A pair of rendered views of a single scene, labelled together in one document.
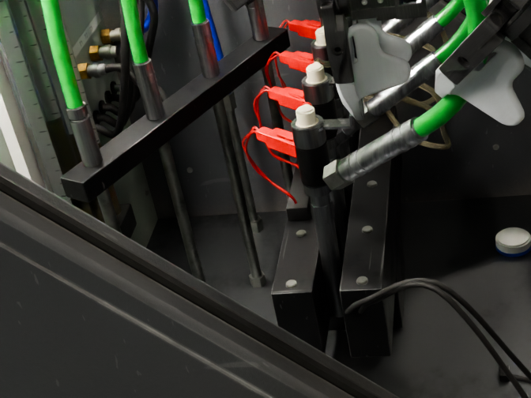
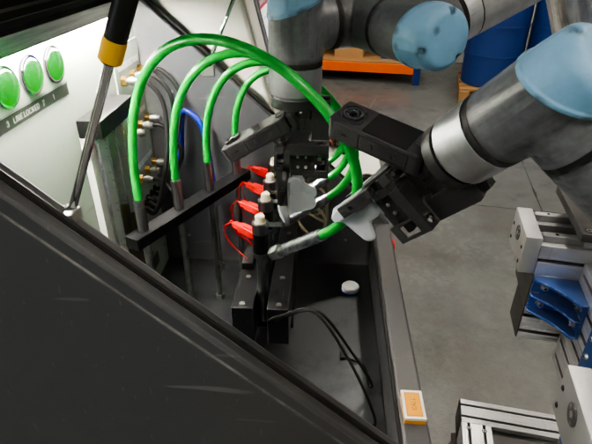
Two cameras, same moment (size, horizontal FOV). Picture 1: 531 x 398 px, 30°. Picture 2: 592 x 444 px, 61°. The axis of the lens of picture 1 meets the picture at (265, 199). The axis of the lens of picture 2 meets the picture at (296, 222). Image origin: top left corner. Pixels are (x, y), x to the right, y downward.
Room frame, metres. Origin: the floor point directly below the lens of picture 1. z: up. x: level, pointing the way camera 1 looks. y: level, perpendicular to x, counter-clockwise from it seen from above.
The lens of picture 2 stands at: (0.03, 0.03, 1.54)
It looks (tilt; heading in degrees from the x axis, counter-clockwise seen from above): 30 degrees down; 349
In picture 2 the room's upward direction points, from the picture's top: straight up
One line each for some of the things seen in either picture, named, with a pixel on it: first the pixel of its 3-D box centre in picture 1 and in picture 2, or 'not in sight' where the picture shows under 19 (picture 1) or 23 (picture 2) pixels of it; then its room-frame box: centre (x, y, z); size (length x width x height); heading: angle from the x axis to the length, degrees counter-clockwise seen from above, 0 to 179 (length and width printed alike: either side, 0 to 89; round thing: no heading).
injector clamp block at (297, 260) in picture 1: (350, 245); (270, 283); (0.86, -0.08, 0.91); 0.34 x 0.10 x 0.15; 165
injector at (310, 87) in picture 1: (343, 174); (272, 248); (0.82, -0.08, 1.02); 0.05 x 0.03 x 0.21; 75
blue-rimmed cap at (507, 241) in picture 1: (513, 242); (350, 287); (0.90, -0.26, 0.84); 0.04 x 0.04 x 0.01
